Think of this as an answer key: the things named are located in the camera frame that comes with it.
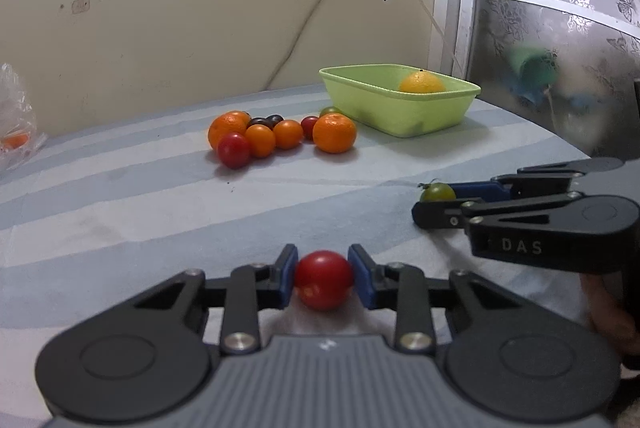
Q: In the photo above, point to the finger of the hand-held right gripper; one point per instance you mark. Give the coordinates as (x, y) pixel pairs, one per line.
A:
(440, 215)
(480, 191)

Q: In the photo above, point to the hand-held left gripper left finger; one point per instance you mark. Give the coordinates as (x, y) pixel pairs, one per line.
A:
(288, 275)

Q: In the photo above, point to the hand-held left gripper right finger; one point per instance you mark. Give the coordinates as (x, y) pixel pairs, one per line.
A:
(359, 278)

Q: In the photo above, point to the green cherry tomato with stem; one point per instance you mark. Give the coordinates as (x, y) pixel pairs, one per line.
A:
(437, 192)

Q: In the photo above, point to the red cherry tomato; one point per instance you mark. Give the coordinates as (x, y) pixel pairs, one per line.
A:
(323, 280)
(233, 150)
(310, 126)

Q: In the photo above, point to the light green plastic basin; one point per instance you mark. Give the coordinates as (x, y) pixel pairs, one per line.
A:
(380, 107)

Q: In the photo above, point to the orange mandarin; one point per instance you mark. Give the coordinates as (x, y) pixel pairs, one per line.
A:
(335, 132)
(227, 126)

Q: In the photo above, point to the person's right hand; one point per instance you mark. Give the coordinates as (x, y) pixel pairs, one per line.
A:
(607, 313)

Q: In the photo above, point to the yellowish orange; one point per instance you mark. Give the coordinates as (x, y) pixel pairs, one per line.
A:
(421, 82)

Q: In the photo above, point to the green blurry object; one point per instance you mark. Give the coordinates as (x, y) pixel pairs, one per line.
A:
(530, 67)

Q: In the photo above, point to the orange cherry tomato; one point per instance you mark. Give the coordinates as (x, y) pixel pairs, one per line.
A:
(260, 140)
(288, 133)

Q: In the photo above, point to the blue striped cloth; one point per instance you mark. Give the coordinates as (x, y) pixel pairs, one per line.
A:
(150, 208)

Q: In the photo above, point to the dark purple cherry tomato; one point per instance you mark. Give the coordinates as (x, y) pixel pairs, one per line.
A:
(257, 121)
(275, 119)

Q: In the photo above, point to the orange fruit in bag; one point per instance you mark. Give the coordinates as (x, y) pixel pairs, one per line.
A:
(14, 141)

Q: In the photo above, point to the clear plastic bag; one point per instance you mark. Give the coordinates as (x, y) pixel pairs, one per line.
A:
(15, 107)

